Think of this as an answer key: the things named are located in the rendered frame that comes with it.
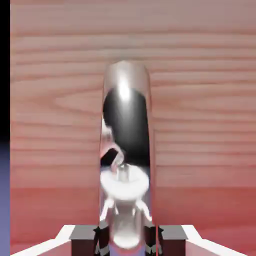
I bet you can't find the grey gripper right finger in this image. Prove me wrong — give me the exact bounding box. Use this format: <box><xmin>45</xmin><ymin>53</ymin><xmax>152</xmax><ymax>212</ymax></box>
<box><xmin>157</xmin><ymin>224</ymin><xmax>249</xmax><ymax>256</ymax></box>

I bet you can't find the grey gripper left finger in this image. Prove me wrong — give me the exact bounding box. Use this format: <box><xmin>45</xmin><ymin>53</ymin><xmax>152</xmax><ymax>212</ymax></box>
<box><xmin>10</xmin><ymin>224</ymin><xmax>101</xmax><ymax>256</ymax></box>

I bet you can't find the curved silver metal handle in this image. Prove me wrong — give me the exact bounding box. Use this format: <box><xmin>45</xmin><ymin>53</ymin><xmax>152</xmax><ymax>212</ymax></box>
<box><xmin>98</xmin><ymin>60</ymin><xmax>161</xmax><ymax>256</ymax></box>

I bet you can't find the reddish wooden cabinet door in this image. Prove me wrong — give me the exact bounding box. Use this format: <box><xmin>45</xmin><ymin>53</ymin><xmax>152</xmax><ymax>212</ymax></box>
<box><xmin>9</xmin><ymin>0</ymin><xmax>256</xmax><ymax>256</ymax></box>

